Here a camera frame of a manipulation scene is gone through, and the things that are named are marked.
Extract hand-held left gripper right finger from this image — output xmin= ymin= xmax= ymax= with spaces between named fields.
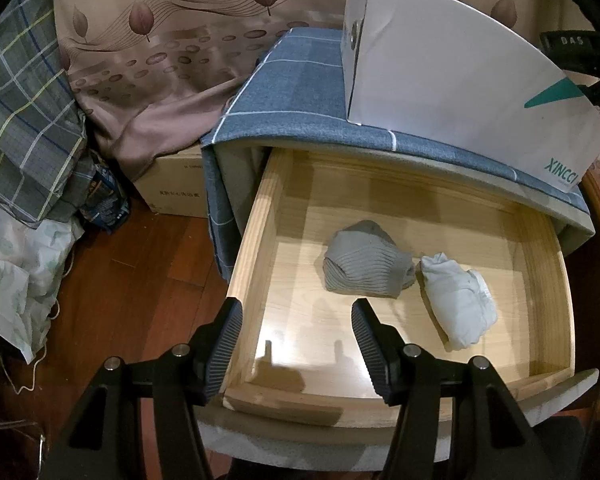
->
xmin=351 ymin=297 xmax=556 ymax=480

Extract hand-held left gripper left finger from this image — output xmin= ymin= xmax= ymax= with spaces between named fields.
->
xmin=42 ymin=297 xmax=244 ymax=480

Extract grey-fronted wooden drawer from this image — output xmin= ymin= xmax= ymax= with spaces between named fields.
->
xmin=192 ymin=147 xmax=600 ymax=473

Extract grey rolled socks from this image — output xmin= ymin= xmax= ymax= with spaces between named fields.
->
xmin=322 ymin=220 xmax=416 ymax=301

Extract white rolled socks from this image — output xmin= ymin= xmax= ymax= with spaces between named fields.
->
xmin=420 ymin=254 xmax=498 ymax=351

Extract white cardboard box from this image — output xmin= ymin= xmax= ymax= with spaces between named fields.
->
xmin=341 ymin=0 xmax=600 ymax=193

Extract brown cardboard box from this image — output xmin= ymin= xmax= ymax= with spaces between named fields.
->
xmin=132 ymin=147 xmax=211 ymax=219

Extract blue packet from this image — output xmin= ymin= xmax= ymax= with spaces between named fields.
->
xmin=77 ymin=160 xmax=132 ymax=235

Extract white floral cloth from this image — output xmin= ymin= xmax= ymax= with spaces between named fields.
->
xmin=0 ymin=200 xmax=86 ymax=365

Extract blue checked cloth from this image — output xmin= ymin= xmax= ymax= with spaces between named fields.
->
xmin=200 ymin=27 xmax=593 ymax=283

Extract grey plaid bedding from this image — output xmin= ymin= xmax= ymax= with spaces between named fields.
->
xmin=0 ymin=0 xmax=96 ymax=228

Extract leaf print curtain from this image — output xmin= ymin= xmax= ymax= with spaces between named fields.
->
xmin=40 ymin=0 xmax=596 ymax=183

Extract white cord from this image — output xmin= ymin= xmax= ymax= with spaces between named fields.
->
xmin=7 ymin=245 xmax=78 ymax=393

